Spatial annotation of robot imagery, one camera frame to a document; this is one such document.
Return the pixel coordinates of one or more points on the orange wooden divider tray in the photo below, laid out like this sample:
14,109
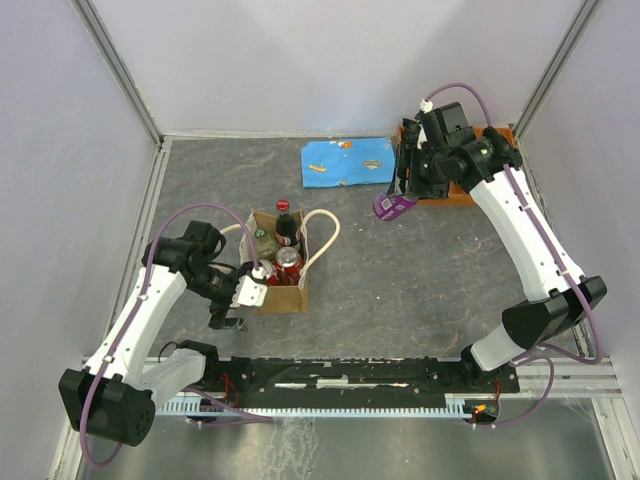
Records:
460,195

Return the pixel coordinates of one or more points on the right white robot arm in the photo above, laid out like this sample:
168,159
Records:
558,295

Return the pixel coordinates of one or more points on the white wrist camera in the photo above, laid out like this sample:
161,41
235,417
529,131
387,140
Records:
423,117
251,290

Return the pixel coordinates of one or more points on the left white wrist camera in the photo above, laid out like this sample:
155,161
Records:
251,290

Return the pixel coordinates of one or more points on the right aluminium frame post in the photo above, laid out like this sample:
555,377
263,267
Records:
572,36

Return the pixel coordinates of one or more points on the left aluminium frame post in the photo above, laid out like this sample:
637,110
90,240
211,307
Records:
90,16

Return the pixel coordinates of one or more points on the aluminium frame post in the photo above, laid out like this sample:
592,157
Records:
572,36
90,16

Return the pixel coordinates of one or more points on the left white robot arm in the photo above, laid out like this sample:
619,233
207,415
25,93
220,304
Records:
113,396

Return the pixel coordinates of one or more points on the red cola can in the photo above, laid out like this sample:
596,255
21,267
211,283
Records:
271,274
288,263

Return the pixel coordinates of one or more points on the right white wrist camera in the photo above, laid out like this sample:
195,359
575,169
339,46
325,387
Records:
423,117

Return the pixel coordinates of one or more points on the aluminium front rail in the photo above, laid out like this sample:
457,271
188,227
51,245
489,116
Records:
571,379

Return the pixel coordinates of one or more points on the brown canvas bag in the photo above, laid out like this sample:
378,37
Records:
294,298

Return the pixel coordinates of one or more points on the clear green-cap glass bottle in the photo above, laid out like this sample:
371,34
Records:
266,245

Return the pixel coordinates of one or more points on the purple soda can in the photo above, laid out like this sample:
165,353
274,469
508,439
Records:
388,208

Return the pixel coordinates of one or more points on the cola glass bottle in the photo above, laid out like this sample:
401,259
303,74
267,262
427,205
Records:
287,230

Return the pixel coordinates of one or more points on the dark rolled band far-left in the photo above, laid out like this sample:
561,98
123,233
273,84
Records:
410,133

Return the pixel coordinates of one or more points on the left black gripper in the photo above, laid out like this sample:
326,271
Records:
246,268

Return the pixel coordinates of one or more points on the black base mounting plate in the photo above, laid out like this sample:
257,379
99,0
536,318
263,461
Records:
332,384

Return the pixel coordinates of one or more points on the blue space-print cloth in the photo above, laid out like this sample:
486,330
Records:
347,162

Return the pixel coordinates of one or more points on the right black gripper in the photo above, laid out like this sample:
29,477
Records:
405,164

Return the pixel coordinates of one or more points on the blue slotted cable duct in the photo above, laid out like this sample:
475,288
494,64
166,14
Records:
195,406

